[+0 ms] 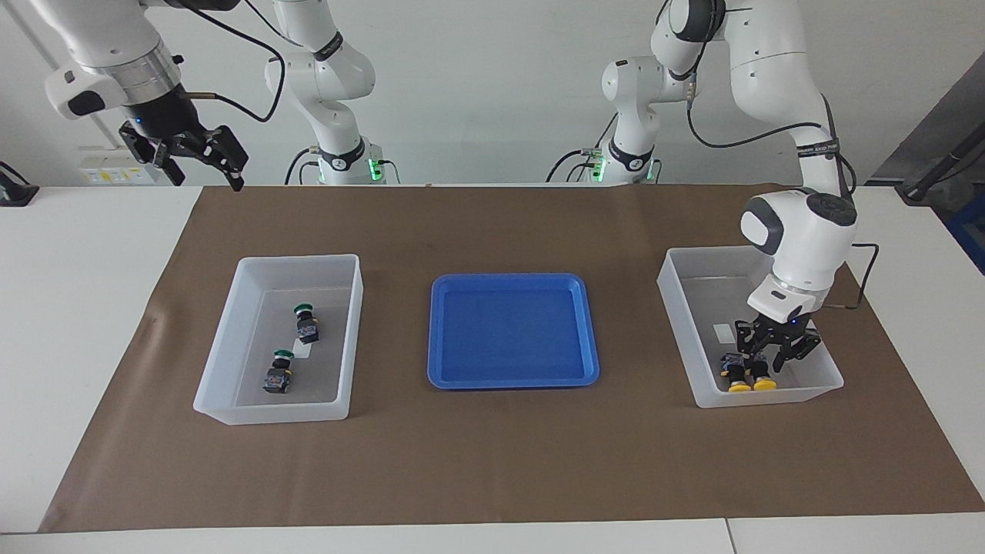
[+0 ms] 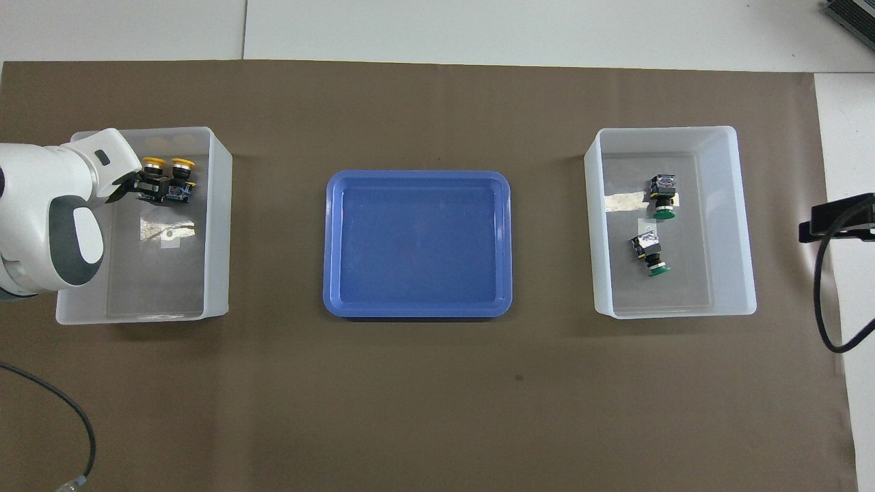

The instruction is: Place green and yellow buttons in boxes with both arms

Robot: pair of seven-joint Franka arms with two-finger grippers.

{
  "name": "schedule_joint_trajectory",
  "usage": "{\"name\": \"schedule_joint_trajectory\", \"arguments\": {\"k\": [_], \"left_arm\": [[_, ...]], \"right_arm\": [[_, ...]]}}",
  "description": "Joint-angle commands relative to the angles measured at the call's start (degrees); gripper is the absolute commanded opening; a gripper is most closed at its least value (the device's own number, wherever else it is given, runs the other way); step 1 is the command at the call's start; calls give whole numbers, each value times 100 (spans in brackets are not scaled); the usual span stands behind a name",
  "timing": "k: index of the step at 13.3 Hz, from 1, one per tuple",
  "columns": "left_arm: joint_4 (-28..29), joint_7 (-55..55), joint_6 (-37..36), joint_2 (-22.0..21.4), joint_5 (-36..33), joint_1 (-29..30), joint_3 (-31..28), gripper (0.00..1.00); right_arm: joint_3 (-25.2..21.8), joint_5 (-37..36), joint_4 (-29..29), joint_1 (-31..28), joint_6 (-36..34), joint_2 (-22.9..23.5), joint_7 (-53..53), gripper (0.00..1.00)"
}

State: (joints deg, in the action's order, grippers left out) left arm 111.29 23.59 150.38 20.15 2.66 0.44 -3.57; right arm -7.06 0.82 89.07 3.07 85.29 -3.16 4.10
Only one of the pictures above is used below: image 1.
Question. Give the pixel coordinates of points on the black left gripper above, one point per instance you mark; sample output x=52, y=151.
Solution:
x=781, y=327

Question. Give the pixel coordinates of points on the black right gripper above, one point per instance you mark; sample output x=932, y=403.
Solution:
x=169, y=119

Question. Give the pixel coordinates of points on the yellow push button switch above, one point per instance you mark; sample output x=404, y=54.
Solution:
x=736, y=377
x=762, y=378

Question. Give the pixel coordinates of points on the green push button switch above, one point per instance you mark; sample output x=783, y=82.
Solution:
x=277, y=378
x=308, y=329

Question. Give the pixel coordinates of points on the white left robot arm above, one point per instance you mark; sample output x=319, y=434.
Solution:
x=804, y=231

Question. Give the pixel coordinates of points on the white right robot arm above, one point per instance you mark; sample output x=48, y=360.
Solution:
x=338, y=77

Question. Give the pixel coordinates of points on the small white label sticker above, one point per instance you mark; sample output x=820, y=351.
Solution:
x=723, y=333
x=301, y=354

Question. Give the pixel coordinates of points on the translucent white plastic box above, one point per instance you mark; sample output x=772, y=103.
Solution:
x=342, y=338
x=685, y=323

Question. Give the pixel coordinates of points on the black clamp base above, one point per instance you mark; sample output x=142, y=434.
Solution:
x=15, y=192

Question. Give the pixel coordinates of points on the black stand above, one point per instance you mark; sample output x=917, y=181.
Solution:
x=923, y=188

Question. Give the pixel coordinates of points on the blue crate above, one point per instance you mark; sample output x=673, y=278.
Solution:
x=971, y=231

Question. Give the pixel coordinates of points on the blue plastic tray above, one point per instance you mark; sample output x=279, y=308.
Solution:
x=512, y=331

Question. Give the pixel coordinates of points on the brown paper mat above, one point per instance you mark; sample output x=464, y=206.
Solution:
x=500, y=462

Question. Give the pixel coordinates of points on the white wall power strip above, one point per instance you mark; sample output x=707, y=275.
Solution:
x=100, y=175

